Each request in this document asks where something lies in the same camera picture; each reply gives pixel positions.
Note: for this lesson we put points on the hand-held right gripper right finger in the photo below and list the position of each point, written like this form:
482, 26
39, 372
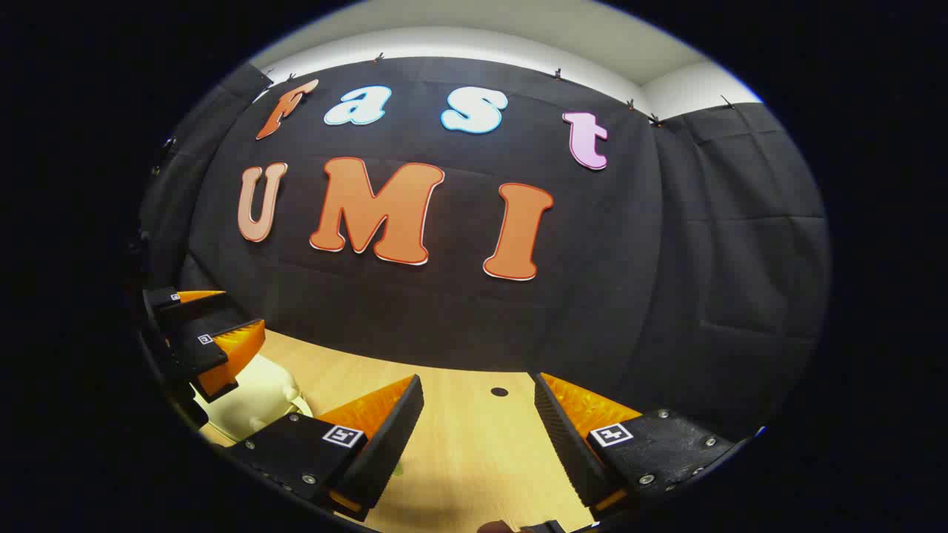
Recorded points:
563, 437

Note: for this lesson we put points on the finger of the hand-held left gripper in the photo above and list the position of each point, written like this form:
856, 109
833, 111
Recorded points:
200, 311
207, 352

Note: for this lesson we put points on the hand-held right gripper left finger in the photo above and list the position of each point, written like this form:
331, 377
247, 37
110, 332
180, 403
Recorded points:
385, 444

